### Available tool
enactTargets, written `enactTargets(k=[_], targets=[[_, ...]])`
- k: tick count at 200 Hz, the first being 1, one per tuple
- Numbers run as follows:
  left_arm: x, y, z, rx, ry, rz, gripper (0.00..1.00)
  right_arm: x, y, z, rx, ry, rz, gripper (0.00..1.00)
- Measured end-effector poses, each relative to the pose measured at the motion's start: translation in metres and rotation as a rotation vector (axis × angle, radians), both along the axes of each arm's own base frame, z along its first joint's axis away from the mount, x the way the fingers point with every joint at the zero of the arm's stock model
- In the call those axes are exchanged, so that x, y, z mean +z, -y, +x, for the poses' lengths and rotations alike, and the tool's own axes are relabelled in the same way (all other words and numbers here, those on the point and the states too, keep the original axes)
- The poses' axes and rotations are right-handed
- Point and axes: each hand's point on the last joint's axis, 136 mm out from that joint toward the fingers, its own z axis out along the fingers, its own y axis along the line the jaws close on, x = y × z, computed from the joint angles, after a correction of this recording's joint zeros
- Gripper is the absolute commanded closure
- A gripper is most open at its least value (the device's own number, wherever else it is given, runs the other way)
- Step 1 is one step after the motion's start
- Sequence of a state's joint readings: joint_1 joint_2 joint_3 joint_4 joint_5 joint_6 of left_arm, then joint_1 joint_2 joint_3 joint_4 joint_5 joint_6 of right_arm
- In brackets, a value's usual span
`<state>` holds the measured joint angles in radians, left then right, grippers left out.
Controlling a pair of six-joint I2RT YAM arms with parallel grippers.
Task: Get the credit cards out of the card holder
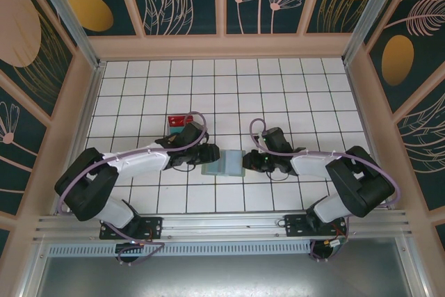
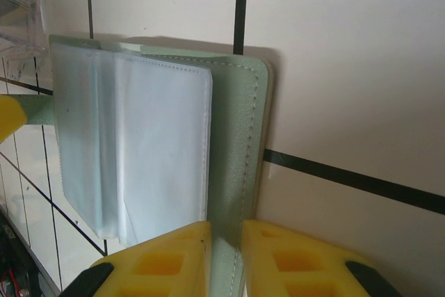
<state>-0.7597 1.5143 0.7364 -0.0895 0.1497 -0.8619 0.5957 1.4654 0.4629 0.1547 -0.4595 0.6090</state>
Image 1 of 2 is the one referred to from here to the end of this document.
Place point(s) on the green card holder wallet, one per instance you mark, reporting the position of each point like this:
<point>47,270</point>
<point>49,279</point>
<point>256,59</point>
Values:
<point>229,165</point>

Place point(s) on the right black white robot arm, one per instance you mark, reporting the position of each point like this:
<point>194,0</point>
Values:
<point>313,165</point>

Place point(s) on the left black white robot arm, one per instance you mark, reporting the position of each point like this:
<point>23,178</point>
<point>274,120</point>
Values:
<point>139,163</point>

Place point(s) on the teal card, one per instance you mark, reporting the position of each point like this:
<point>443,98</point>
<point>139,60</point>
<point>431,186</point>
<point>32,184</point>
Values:
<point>174,130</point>

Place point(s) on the red card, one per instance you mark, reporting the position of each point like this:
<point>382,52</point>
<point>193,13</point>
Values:
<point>175,121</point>

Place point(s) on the grey metal sheet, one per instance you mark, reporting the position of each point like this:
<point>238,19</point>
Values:
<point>222,276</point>

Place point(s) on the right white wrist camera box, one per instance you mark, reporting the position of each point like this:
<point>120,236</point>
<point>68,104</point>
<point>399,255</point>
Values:
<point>259,140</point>

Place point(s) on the aluminium mounting rail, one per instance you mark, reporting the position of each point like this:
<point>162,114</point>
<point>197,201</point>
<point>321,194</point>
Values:
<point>222,224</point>

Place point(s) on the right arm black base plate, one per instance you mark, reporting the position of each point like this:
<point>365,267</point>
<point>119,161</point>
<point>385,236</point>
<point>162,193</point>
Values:
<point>295,227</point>

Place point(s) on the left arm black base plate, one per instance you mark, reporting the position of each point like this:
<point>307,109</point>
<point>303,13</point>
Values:
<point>153,227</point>

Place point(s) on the aluminium table edge rail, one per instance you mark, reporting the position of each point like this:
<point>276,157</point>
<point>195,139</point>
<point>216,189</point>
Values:
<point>89,102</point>
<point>359,102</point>

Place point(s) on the aluminium frame post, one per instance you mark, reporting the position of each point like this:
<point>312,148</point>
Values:
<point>375,8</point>
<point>69,18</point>

